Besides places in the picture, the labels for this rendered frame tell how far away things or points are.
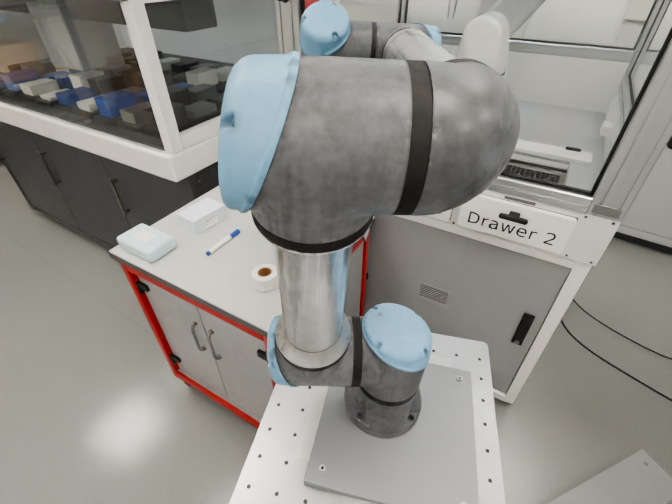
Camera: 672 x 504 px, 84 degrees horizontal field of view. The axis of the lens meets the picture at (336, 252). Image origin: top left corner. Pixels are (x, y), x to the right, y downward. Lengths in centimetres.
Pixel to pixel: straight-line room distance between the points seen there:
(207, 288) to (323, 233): 79
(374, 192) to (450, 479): 60
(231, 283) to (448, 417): 63
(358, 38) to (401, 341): 47
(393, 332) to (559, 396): 140
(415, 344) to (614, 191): 69
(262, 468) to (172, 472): 93
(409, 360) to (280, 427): 31
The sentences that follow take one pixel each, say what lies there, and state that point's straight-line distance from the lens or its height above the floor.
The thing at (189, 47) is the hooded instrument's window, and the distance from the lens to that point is 152.
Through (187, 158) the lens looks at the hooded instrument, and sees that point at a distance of 152.
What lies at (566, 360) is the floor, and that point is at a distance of 208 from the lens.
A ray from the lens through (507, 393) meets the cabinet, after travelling 170.
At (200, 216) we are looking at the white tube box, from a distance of 126.
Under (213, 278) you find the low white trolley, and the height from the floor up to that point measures 76.
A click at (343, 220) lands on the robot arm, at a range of 29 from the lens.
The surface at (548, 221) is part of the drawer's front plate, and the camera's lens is 114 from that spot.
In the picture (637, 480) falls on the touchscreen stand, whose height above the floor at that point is 4.
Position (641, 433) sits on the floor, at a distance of 201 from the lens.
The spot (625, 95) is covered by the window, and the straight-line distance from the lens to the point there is 106.
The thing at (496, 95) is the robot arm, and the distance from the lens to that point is 30.
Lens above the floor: 146
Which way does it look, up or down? 39 degrees down
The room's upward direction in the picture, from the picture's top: straight up
